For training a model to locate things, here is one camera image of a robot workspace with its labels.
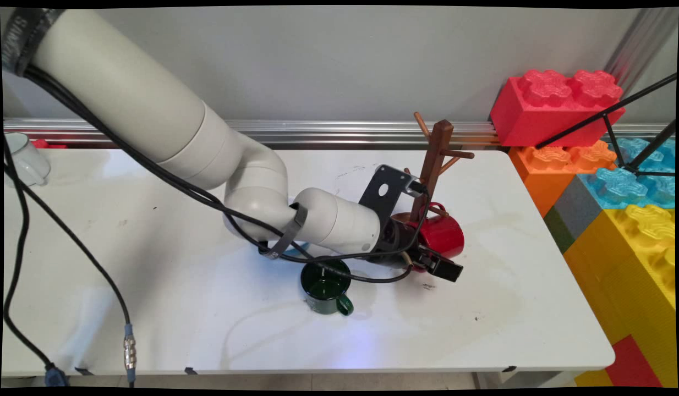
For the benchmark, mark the black tripod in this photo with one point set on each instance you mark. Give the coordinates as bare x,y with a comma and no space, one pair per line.
614,124

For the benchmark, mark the white enamel mug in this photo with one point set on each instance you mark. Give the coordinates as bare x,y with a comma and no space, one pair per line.
26,162

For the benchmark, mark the orange toy brick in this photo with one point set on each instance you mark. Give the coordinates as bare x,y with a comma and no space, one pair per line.
548,170

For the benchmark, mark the large red toy brick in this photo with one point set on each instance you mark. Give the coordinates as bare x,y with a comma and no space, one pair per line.
548,110

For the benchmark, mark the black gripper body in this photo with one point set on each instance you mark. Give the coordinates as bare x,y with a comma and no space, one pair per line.
397,242

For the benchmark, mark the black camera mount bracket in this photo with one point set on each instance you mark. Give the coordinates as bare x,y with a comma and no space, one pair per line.
381,192

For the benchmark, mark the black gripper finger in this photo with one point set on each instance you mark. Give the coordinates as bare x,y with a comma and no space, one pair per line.
443,267

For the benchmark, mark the light blue toy brick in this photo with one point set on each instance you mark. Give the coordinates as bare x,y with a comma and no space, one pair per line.
620,184

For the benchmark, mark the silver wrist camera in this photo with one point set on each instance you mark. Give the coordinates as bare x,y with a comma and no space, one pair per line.
415,187

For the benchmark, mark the small red flat object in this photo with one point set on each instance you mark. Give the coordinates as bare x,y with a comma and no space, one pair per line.
48,144

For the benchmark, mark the aluminium rail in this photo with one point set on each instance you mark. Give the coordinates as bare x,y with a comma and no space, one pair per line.
317,131

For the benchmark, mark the large yellow toy brick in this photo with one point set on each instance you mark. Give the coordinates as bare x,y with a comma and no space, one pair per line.
631,264

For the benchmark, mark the aluminium vertical profile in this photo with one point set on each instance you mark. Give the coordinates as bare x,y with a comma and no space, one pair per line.
639,44

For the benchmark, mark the small red toy brick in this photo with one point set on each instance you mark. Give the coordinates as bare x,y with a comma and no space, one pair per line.
631,363

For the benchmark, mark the red enamel mug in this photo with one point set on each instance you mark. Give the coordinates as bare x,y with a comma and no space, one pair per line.
444,234

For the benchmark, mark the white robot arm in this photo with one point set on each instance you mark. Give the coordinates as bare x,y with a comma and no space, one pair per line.
152,104

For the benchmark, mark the green toy brick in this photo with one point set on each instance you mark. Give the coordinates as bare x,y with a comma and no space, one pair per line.
559,231

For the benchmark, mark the green enamel mug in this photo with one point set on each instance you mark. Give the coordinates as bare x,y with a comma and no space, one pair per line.
326,286

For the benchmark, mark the wooden mug tree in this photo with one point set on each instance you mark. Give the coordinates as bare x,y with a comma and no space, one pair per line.
436,148

